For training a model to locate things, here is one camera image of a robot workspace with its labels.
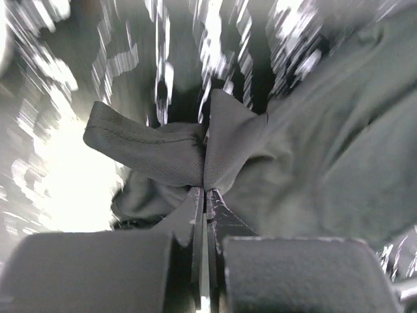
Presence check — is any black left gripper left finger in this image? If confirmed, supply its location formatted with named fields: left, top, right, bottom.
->
left=1, top=188, right=205, bottom=312

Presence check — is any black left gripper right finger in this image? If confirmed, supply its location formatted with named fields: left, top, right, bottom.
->
left=207, top=190, right=403, bottom=312

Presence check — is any black t shirt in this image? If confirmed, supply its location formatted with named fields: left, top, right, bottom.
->
left=83, top=6, right=416, bottom=248

